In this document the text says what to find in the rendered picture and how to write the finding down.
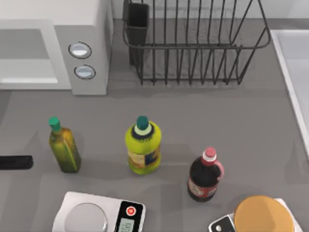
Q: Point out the olive green square bottle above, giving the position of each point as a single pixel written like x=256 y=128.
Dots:
x=64 y=147

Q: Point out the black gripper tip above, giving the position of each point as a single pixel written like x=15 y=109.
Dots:
x=15 y=162

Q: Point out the pale microwave oven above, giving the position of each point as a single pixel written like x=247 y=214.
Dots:
x=29 y=70

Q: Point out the white scale with steel plate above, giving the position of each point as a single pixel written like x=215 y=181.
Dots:
x=96 y=215

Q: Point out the yellow green round bottle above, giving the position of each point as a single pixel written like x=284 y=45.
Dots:
x=143 y=149

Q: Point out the large microwave knob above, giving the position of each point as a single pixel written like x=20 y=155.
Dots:
x=80 y=50

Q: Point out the white scale with orange plate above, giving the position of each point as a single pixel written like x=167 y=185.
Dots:
x=260 y=215

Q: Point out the black cutlery holder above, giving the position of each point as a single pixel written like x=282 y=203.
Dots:
x=137 y=26

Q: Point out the small microwave knob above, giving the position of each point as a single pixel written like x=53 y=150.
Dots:
x=84 y=71

